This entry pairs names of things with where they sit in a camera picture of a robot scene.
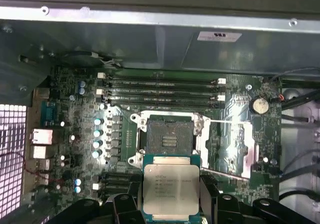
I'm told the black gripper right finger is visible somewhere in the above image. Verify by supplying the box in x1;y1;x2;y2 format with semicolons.
199;174;316;224

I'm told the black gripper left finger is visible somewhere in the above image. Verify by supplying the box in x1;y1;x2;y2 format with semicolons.
46;181;145;224

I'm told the silver CPU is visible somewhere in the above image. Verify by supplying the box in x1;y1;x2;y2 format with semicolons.
140;154;202;222

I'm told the metal socket cover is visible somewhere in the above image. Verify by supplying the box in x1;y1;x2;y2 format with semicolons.
196;116;260;180

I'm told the CPU socket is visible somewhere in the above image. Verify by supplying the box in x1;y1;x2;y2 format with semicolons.
127;110;212;166

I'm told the silver port block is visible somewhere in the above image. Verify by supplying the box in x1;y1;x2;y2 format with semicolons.
31;145;51;159
29;128;54;145

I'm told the round coin battery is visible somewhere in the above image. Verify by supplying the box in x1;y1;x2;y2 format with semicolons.
249;97;270;114

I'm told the green motherboard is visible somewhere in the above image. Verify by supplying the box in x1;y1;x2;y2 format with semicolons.
22;66;283;224

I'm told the blue port connector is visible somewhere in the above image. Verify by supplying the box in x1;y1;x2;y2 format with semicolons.
40;101;58;126

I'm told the black PC case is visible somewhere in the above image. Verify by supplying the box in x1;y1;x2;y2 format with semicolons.
0;0;320;224

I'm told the white sticker label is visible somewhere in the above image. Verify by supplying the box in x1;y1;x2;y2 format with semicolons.
196;31;243;42

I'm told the thin red wire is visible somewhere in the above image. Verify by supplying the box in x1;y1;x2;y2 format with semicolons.
0;152;55;185

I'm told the black power cable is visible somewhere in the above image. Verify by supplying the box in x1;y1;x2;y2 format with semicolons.
281;90;320;111

